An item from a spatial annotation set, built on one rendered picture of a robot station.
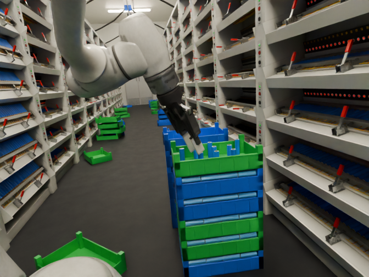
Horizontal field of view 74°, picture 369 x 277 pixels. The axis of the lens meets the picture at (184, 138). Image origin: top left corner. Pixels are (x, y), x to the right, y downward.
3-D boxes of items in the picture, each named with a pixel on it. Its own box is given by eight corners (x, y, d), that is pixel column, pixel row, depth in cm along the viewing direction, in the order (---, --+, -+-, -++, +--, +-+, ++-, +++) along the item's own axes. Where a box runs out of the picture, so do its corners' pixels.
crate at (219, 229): (181, 242, 86) (179, 221, 85) (176, 212, 106) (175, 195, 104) (263, 231, 89) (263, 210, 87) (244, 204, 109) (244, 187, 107)
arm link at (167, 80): (154, 77, 65) (163, 97, 67) (178, 61, 69) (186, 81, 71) (138, 79, 72) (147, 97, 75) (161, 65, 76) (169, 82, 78)
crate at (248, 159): (175, 177, 81) (173, 154, 79) (172, 159, 101) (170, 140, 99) (263, 168, 84) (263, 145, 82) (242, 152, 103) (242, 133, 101)
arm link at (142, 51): (173, 59, 74) (135, 77, 76) (149, 6, 68) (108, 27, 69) (174, 66, 65) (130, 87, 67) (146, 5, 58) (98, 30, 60)
